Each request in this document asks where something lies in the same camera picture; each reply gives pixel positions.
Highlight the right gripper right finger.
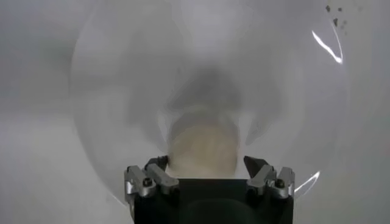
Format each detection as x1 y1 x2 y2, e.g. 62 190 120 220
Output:
243 155 296 200

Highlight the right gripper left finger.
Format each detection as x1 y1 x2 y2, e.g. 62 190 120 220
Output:
123 155 180 203

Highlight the white steamed baozi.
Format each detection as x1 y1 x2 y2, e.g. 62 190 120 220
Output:
166 105 241 180

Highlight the white round plate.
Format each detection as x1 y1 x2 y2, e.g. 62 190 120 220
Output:
68 0 348 208

